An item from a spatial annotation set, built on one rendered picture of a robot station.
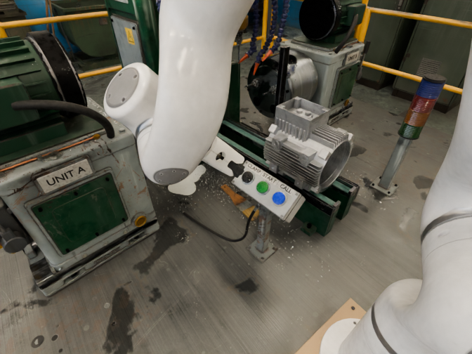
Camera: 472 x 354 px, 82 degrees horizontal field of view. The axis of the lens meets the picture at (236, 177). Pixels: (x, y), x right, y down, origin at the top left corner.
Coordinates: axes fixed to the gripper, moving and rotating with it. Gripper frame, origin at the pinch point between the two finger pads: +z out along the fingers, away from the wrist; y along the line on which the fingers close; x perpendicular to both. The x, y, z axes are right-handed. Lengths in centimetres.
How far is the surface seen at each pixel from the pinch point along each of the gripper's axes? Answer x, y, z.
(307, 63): -53, 29, 41
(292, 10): -389, 418, 420
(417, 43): -239, 71, 257
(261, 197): 2.0, -6.2, 6.7
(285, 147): -13.5, 3.1, 19.4
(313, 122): -22.6, -1.3, 16.5
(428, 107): -47, -19, 36
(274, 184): -2.2, -7.2, 6.6
